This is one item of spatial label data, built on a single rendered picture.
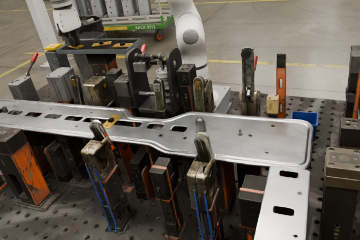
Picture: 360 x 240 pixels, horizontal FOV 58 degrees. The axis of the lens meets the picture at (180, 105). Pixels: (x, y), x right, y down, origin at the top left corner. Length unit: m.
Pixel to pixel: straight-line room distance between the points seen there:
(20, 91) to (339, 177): 1.32
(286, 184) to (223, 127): 0.30
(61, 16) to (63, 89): 0.30
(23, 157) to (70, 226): 0.30
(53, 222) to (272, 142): 0.84
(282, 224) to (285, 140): 0.30
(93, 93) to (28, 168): 0.37
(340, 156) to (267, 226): 0.24
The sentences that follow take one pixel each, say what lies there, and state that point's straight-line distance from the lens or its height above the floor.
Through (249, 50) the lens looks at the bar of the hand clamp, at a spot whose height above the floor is 1.21.
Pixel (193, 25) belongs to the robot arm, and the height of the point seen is 1.21.
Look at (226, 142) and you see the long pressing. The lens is 0.98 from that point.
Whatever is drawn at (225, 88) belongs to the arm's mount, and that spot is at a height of 0.80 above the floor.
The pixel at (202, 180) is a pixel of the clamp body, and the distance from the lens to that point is 0.82.
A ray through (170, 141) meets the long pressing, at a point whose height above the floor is 1.00.
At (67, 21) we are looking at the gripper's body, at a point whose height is 1.28.
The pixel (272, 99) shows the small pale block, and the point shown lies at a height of 1.06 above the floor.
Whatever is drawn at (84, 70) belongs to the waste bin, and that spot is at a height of 0.17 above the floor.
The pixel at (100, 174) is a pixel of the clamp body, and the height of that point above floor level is 0.96.
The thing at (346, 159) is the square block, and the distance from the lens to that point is 0.85.
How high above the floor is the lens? 1.59
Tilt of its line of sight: 30 degrees down
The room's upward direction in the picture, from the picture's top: 10 degrees counter-clockwise
